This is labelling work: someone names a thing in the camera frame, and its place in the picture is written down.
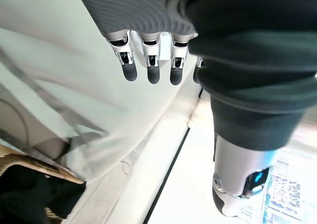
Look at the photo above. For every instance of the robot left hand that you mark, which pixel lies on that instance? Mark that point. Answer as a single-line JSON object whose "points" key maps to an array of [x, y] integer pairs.
{"points": [[247, 60]]}

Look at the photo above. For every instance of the white mattress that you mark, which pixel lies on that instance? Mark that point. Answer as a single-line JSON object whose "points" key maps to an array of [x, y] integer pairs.
{"points": [[128, 174]]}

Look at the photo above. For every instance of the white bed sheet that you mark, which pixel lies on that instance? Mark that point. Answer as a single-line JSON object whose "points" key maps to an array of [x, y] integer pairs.
{"points": [[81, 85]]}

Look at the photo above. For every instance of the woven wicker basket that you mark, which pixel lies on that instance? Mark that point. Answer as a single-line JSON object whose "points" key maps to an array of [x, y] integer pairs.
{"points": [[37, 163]]}

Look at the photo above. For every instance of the black garment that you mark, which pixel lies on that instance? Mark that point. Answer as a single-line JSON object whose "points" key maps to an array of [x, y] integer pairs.
{"points": [[22, 194]]}

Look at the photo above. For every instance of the white bed frame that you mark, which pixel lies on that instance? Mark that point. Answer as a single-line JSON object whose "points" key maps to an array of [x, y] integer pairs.
{"points": [[188, 179]]}

